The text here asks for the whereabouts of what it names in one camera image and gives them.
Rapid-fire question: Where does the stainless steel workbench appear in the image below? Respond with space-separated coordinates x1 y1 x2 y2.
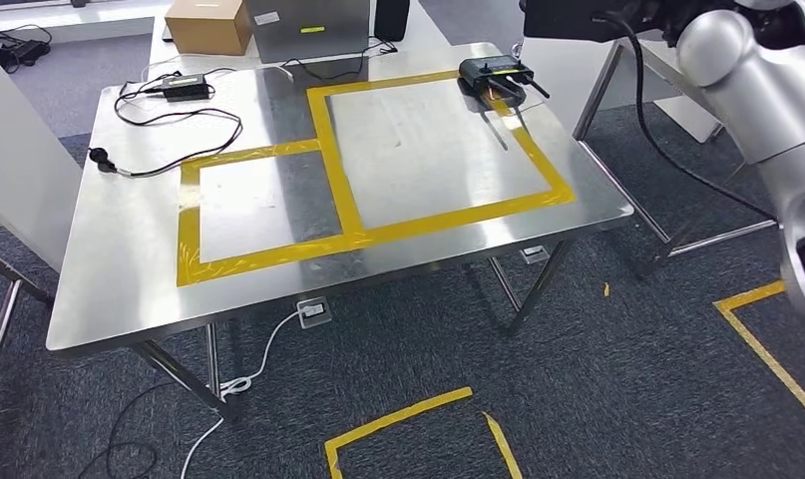
45 40 635 424

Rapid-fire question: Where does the yellow workbench tape outline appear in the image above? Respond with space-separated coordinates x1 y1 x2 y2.
176 69 576 288

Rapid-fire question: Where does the yellow floor tape square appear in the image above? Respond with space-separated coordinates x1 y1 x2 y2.
713 279 805 431
324 386 524 479

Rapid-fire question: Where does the black remote with antennas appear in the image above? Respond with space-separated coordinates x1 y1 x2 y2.
458 56 552 111

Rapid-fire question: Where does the black upright box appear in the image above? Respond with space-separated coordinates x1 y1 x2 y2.
374 0 411 43

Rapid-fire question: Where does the grey metal case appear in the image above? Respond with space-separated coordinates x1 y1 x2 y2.
246 0 371 66

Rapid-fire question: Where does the black power adapter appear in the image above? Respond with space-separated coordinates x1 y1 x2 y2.
161 74 211 103

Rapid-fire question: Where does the brown cardboard box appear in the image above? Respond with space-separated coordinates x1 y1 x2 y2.
165 0 253 58

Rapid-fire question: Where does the white desk side panel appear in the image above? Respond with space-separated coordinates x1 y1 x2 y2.
0 42 84 273

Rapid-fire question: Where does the thin black case cable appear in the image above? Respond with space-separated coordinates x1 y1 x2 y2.
279 38 400 84

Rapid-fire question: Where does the white power cable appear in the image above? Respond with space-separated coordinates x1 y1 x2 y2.
179 306 305 479

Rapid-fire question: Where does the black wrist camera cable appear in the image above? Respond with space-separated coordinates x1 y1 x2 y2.
590 11 780 223

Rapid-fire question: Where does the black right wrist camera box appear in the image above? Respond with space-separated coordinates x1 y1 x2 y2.
521 0 671 44

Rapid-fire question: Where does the black cable with plug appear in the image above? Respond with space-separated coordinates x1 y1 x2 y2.
88 62 244 180

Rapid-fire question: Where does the thin black floor cable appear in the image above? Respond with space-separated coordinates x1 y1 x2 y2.
78 379 179 479

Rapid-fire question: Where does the black cable bundle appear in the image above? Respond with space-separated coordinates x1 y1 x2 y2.
0 25 53 73

